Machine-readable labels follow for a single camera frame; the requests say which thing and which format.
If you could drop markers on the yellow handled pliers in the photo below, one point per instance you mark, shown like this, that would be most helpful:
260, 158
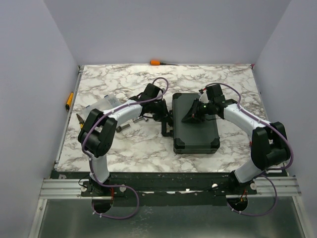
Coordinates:
81, 121

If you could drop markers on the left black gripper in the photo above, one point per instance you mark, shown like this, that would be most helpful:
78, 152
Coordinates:
164, 116

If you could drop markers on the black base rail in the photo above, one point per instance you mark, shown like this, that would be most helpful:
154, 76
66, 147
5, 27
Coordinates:
155, 189

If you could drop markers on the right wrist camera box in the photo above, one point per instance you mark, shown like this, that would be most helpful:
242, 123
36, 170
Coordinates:
203, 97

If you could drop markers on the orange tool at left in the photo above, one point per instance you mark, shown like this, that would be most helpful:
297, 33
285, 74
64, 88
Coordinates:
69, 101

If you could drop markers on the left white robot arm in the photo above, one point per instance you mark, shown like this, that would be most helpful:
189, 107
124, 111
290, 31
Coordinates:
97, 134

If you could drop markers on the aluminium extrusion rail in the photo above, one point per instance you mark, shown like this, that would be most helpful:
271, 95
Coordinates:
70, 189

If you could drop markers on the black poker set case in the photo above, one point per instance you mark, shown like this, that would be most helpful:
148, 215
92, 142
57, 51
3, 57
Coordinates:
190, 136

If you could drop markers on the grey metal clamp bar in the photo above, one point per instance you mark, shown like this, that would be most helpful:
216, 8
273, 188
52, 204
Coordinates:
122, 127

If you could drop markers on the orange screwdriver at back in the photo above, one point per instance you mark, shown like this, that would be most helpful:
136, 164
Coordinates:
158, 63

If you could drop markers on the clear plastic parts box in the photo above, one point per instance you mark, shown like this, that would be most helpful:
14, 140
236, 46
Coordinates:
107, 102

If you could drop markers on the chrome faucet tap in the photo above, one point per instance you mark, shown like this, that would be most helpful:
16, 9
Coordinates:
139, 119

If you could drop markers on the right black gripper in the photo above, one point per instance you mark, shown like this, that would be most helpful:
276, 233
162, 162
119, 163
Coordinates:
193, 116

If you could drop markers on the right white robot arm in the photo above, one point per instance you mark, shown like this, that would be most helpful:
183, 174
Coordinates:
269, 143

